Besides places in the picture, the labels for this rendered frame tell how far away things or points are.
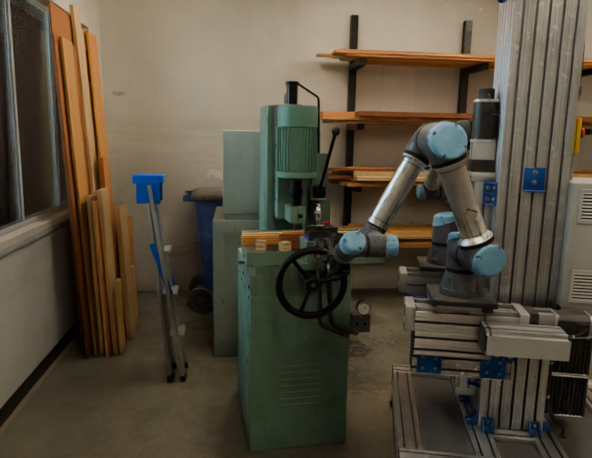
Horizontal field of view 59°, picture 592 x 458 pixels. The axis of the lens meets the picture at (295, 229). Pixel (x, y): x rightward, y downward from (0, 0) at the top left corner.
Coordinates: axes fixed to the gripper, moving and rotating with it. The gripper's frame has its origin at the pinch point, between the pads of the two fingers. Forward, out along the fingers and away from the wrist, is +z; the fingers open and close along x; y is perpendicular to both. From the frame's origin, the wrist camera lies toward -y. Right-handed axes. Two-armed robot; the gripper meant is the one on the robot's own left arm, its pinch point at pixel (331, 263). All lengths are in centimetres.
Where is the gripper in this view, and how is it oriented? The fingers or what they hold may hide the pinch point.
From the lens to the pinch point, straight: 198.7
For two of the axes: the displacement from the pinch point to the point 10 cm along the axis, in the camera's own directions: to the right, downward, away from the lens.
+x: 9.9, 0.1, 1.5
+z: -1.4, 3.3, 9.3
